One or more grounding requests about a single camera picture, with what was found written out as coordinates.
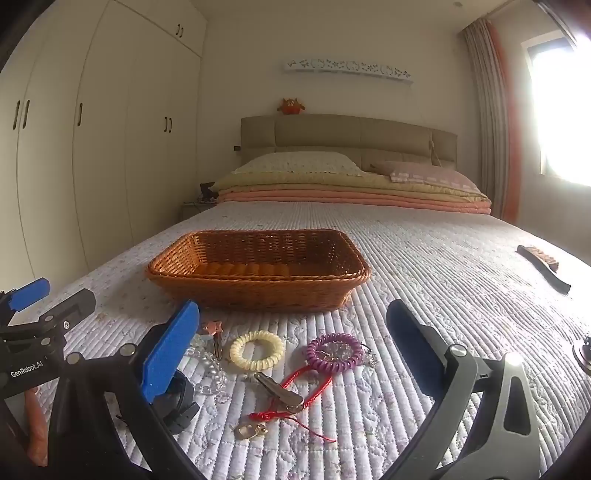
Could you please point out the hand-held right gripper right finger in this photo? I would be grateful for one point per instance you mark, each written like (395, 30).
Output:
(408, 325)

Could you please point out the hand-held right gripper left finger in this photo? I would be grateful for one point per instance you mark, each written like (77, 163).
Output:
(168, 355)

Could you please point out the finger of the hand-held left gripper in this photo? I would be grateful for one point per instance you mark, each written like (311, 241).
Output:
(28, 293)
(76, 305)

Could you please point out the brown wicker basket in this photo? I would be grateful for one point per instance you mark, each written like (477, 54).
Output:
(258, 286)

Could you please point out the person's left hand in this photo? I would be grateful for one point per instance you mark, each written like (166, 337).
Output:
(38, 427)

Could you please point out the pink star hair clip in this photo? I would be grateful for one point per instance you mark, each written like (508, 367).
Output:
(213, 328)

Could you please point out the quilted floral bedspread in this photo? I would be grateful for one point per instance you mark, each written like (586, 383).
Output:
(438, 258)

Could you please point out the folded orange blanket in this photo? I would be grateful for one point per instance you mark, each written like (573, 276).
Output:
(346, 199)

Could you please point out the beige nightstand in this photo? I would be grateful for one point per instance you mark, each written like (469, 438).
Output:
(191, 210)

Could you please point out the pink pillow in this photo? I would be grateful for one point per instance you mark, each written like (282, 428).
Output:
(429, 175)

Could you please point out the folded yellow blanket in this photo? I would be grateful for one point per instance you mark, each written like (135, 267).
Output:
(323, 182)

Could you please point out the small dark nightstand object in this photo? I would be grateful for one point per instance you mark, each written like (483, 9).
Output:
(207, 190)

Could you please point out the white wardrobe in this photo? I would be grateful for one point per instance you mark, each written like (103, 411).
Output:
(106, 138)

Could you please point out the round metal object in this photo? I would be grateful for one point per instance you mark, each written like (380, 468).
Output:
(585, 355)

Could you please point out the white floral pillow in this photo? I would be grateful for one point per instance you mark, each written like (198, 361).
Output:
(300, 164)

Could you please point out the beige padded headboard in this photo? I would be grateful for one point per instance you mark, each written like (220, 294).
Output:
(323, 134)

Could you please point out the striped curtain with orange edge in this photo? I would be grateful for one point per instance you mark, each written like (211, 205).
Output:
(494, 115)

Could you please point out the orange plush toy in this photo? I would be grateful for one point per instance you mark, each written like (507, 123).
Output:
(291, 107)

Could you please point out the window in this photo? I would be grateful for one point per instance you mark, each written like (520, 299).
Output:
(563, 115)

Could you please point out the white carved wall decoration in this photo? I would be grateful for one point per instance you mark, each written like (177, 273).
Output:
(346, 67)

